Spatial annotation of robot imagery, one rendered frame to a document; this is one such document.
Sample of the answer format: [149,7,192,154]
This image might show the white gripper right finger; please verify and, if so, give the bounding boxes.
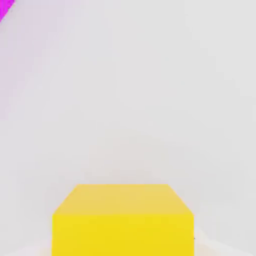
[193,229,248,256]

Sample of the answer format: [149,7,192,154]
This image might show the small yellow cube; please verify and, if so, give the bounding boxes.
[51,183,195,256]

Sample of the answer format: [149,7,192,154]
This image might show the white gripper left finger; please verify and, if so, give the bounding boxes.
[18,246,53,256]

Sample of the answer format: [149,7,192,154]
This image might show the large magenta box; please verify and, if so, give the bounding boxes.
[0,0,16,23]

